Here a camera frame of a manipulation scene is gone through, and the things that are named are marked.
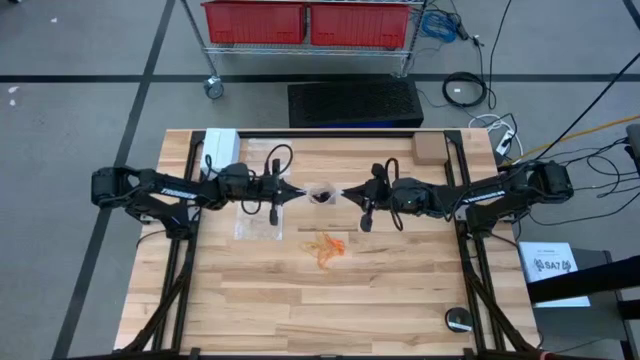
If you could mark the black perforated floor mat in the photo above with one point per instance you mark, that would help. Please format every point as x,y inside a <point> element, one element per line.
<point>355,102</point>

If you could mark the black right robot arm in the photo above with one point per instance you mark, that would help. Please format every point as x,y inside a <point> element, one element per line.
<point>480,197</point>

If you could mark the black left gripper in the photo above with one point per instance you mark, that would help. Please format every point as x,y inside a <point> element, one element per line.
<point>274,217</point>

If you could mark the white printed booklet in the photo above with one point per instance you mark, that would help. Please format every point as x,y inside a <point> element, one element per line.
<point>545,255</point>

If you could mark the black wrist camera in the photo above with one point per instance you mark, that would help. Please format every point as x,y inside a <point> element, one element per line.
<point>264,186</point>
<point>382,192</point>

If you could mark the brown cardboard box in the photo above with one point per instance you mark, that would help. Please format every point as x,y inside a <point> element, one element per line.
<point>430,148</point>

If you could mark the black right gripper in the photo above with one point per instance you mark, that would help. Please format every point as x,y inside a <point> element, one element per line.
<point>366,224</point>

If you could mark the gray side table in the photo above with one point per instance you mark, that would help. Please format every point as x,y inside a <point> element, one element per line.
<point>575,330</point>

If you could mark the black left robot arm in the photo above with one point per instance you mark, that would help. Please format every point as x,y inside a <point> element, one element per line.
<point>170,192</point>

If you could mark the small round spool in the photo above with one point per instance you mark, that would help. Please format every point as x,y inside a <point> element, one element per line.
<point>458,317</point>

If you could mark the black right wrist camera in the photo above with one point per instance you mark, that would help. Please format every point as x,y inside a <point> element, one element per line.
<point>382,192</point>

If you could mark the black wide rubber band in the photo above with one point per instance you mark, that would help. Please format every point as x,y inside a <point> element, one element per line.
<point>329,196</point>
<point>318,196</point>

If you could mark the black aluminium table frame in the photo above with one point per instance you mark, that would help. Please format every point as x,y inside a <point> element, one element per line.
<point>325,133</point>

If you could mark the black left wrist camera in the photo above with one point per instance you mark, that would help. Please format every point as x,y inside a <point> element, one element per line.
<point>264,186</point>

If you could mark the white power strip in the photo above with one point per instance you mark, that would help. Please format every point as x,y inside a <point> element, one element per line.
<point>505,142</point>

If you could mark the gray plastic object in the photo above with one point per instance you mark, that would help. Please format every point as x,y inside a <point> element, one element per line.
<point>634,142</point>

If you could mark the black metal beam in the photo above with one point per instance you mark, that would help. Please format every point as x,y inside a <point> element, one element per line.
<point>590,280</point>

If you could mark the white rectangular box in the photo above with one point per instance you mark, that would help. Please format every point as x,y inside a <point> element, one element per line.
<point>220,150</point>

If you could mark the red plastic bin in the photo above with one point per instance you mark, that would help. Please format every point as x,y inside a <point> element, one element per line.
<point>255,22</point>
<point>360,25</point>

